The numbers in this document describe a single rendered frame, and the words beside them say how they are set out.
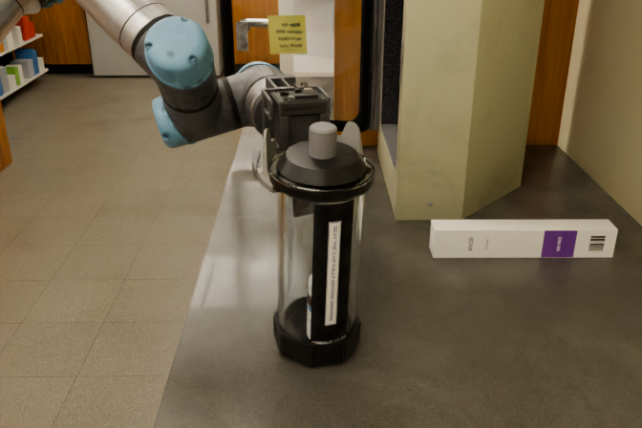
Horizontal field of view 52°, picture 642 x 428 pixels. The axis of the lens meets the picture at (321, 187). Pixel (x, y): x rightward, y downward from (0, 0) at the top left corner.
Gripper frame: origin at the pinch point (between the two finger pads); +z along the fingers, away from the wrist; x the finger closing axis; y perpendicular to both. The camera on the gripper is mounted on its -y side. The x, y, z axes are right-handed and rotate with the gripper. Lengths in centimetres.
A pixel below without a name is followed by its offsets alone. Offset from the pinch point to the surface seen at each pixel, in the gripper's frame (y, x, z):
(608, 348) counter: -20.5, 32.8, 8.9
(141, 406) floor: -116, -26, -106
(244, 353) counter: -20.9, -8.6, -1.8
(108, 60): -105, -41, -551
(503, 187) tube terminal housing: -19, 44, -34
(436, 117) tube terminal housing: -3.2, 26.7, -28.5
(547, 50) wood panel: 0, 65, -57
